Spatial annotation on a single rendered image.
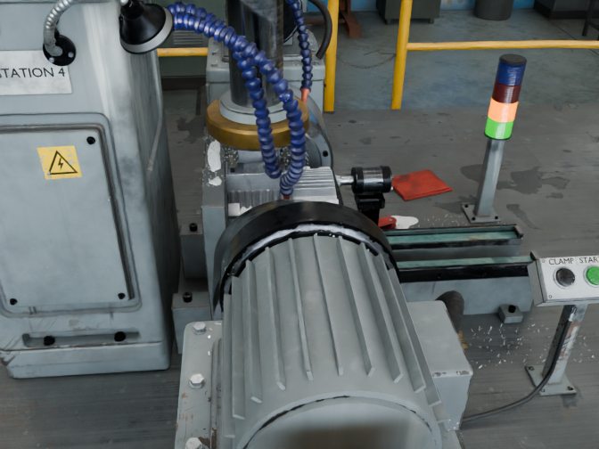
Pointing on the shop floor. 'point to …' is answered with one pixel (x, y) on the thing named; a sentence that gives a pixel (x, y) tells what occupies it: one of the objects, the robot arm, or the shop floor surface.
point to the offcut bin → (430, 9)
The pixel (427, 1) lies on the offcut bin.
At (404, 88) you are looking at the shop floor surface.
